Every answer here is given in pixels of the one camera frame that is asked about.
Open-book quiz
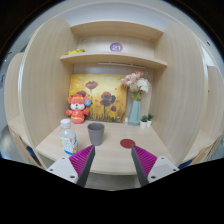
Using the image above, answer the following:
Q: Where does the red plush toy figure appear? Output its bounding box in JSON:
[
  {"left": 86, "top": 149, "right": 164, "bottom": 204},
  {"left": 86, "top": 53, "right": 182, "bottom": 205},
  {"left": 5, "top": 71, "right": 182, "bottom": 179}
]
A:
[{"left": 66, "top": 94, "right": 91, "bottom": 124}]

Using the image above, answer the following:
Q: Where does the yellow poppy flower painting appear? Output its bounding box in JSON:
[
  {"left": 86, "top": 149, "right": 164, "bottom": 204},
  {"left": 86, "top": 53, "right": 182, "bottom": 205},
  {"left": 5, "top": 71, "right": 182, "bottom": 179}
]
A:
[{"left": 69, "top": 73, "right": 127, "bottom": 123}]

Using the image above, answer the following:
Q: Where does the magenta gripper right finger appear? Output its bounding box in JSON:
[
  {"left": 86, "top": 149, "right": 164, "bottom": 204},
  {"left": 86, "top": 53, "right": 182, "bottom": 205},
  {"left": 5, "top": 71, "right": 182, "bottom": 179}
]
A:
[{"left": 131, "top": 145, "right": 178, "bottom": 187}]

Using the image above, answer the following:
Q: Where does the small potted plant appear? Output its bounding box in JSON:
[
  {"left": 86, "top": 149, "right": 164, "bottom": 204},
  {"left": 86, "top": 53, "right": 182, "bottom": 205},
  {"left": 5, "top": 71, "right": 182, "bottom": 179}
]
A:
[
  {"left": 147, "top": 113, "right": 154, "bottom": 127},
  {"left": 140, "top": 115, "right": 148, "bottom": 128}
]

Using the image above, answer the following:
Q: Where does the teal ceramic vase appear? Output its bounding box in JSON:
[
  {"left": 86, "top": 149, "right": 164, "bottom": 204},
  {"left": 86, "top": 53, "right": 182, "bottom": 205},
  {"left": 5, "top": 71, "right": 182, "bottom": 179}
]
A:
[{"left": 128, "top": 101, "right": 141, "bottom": 126}]

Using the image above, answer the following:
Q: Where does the grey plastic cup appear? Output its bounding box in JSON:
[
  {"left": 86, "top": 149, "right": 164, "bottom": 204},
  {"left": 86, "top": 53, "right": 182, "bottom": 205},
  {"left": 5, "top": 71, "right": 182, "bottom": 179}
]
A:
[{"left": 87, "top": 123, "right": 105, "bottom": 146}]

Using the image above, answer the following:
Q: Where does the yellow object on shelf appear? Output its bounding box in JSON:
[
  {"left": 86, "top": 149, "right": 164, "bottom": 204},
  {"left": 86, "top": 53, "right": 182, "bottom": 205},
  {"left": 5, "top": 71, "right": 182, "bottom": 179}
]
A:
[{"left": 65, "top": 49, "right": 85, "bottom": 55}]

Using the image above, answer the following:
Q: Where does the wooden desk hutch shelf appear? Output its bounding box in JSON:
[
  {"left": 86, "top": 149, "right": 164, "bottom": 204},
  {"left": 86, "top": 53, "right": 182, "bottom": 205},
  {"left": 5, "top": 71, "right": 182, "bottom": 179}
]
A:
[{"left": 18, "top": 16, "right": 209, "bottom": 168}]

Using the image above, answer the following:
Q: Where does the small potted plant left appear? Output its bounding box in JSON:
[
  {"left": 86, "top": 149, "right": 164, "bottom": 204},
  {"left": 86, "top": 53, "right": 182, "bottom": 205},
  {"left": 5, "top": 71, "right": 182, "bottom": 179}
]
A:
[{"left": 140, "top": 115, "right": 148, "bottom": 128}]

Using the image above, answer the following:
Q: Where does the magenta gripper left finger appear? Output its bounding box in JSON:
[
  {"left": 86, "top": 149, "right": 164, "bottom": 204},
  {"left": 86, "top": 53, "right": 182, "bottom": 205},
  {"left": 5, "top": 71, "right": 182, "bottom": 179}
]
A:
[{"left": 47, "top": 145, "right": 95, "bottom": 187}]

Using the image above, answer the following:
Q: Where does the clear plastic water bottle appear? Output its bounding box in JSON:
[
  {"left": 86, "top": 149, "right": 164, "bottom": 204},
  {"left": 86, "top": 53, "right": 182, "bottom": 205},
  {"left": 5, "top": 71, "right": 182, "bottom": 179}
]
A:
[{"left": 59, "top": 119, "right": 78, "bottom": 155}]

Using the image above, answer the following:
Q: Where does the red round coaster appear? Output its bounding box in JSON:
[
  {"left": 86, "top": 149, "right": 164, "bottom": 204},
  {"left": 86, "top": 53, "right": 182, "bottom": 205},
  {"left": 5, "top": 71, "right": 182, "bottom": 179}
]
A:
[{"left": 120, "top": 139, "right": 135, "bottom": 149}]

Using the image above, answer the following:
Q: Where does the small potted plant right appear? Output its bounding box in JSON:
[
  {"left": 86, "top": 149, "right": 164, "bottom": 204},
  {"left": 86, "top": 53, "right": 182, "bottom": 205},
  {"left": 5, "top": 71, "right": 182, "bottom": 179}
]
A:
[{"left": 147, "top": 113, "right": 154, "bottom": 127}]

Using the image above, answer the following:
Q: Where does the pink white flower bouquet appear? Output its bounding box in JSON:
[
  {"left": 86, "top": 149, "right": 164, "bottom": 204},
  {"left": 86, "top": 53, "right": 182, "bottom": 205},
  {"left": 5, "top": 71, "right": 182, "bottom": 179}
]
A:
[{"left": 121, "top": 71, "right": 150, "bottom": 101}]

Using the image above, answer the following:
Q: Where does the purple round number sticker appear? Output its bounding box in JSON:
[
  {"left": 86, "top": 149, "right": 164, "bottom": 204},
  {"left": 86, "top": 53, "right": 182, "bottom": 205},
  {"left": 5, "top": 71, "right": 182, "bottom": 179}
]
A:
[{"left": 110, "top": 42, "right": 123, "bottom": 52}]

